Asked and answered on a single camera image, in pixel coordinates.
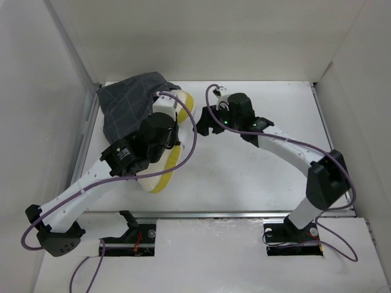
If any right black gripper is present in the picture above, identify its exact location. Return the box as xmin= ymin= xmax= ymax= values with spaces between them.
xmin=193 ymin=101 xmax=243 ymax=136

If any cream yellow pillow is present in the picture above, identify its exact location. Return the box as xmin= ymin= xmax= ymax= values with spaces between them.
xmin=137 ymin=90 xmax=194 ymax=194

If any dark grey checked pillowcase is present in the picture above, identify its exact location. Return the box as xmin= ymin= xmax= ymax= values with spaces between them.
xmin=97 ymin=71 xmax=180 ymax=144

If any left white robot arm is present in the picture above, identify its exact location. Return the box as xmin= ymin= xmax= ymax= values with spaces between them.
xmin=25 ymin=112 xmax=182 ymax=257

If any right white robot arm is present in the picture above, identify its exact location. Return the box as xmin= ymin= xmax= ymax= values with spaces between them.
xmin=196 ymin=89 xmax=351 ymax=241

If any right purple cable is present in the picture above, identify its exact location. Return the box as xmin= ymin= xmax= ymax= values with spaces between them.
xmin=205 ymin=84 xmax=359 ymax=262

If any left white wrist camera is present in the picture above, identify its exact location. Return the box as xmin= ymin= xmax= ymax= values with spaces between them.
xmin=152 ymin=95 xmax=178 ymax=121

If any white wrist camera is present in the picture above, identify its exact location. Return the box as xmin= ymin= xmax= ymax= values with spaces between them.
xmin=152 ymin=95 xmax=178 ymax=121
xmin=213 ymin=87 xmax=230 ymax=110

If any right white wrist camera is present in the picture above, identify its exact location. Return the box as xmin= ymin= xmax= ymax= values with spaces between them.
xmin=213 ymin=87 xmax=230 ymax=110

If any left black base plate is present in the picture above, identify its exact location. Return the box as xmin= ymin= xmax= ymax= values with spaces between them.
xmin=98 ymin=211 xmax=156 ymax=257

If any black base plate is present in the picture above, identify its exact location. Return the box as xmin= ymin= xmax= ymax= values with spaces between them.
xmin=98 ymin=211 xmax=156 ymax=257
xmin=262 ymin=222 xmax=323 ymax=256

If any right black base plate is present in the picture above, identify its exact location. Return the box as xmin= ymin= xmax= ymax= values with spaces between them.
xmin=262 ymin=222 xmax=323 ymax=256

